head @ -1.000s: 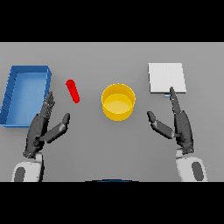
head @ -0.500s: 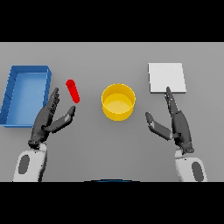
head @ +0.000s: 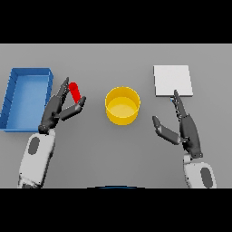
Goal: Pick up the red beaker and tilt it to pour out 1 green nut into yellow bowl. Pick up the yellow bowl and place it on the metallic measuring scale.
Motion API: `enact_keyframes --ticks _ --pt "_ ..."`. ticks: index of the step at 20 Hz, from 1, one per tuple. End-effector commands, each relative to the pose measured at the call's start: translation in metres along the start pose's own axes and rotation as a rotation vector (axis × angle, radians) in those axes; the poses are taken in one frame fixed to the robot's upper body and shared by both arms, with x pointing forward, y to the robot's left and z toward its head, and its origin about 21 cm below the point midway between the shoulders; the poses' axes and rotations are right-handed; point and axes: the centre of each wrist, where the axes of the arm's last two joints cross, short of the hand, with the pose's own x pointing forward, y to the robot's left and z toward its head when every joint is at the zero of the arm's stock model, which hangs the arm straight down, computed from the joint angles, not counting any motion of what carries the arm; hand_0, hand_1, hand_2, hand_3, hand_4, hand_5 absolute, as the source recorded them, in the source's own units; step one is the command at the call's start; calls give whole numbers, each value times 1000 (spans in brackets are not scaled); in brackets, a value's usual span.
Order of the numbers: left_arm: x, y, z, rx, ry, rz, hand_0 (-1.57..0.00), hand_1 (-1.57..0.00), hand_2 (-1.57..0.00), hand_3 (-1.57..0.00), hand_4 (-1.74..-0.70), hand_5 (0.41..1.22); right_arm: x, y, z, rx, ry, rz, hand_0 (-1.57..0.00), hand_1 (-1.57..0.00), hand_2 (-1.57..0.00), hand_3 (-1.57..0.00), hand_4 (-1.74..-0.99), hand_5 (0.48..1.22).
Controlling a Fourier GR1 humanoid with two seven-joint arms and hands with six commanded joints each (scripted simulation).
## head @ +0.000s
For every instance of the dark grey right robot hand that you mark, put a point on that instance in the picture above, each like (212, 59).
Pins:
(189, 130)

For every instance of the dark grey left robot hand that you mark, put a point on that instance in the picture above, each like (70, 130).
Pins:
(53, 109)

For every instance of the red beaker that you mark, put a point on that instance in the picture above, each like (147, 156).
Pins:
(75, 91)

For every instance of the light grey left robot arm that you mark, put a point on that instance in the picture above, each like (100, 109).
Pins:
(36, 160)

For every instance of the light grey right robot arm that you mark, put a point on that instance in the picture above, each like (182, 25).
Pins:
(198, 173)

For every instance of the pale square measuring scale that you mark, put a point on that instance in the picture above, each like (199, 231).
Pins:
(172, 80)

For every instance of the yellow bowl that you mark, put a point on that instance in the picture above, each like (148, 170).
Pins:
(122, 106)

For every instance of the blue tray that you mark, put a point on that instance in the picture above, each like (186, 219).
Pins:
(26, 99)

